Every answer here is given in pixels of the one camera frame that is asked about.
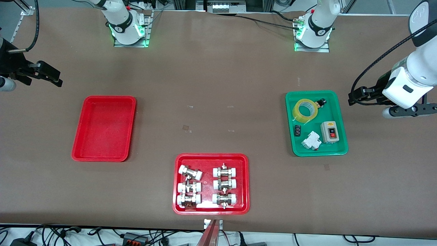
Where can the black box with orange buttons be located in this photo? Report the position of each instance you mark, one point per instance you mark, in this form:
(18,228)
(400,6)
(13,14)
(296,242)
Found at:
(136,238)

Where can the green plastic tray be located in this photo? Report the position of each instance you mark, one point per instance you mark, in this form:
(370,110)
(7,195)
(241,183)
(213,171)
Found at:
(315,152)

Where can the grey push button switch box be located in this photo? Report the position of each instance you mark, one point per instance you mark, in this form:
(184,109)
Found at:
(329,132)

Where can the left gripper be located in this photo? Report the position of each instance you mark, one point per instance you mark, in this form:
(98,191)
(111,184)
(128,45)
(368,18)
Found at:
(376,89)

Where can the white and metal pipe fitting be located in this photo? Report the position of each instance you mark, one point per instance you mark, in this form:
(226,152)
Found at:
(224,184)
(190,172)
(188,187)
(224,199)
(224,171)
(188,200)

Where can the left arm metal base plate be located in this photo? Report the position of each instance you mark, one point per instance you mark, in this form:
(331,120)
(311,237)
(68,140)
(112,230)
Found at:
(312,49)

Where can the white power strip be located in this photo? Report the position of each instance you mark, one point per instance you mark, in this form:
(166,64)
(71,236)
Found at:
(220,8)

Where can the white circuit breaker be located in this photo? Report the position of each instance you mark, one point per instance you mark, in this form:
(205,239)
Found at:
(311,140)

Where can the aluminium corner bracket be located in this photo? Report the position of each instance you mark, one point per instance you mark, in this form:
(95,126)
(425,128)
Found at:
(24,13)

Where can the yellow tape roll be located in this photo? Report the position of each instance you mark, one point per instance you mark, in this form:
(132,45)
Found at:
(297,114)

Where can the black power adapter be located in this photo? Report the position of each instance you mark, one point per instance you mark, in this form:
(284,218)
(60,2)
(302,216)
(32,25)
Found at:
(24,242)

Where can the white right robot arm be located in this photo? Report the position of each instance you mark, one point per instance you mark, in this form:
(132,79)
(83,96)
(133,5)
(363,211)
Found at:
(119,17)

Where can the aluminium profile frame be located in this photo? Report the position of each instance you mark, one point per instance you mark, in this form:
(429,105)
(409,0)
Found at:
(184,4)

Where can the red plastic tray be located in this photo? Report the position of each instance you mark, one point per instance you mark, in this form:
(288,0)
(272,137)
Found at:
(208,201)
(104,130)

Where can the small black ribbed component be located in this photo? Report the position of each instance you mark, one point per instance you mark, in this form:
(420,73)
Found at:
(297,130)

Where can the red metal bar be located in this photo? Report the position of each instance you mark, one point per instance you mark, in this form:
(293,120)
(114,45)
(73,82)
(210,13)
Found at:
(210,235)

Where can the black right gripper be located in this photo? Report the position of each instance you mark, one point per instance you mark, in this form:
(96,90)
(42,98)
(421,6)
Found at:
(10,65)

